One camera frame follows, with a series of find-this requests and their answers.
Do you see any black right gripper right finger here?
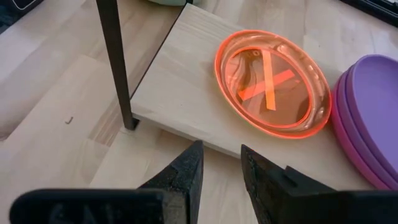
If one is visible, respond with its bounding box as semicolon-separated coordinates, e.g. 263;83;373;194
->
240;144;398;224

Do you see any magenta purple plate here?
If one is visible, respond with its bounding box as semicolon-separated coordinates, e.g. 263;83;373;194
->
330;80;398;191

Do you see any orange bowl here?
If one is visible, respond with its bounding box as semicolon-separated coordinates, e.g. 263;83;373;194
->
213;29;333;140

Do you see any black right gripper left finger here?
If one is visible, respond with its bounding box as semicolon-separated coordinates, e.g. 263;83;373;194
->
9;139;205;224

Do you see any translucent red plate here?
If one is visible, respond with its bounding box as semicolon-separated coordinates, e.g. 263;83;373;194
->
217;34;330;138

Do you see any black metal table frame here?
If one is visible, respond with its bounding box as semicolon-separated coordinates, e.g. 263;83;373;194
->
340;0;398;28

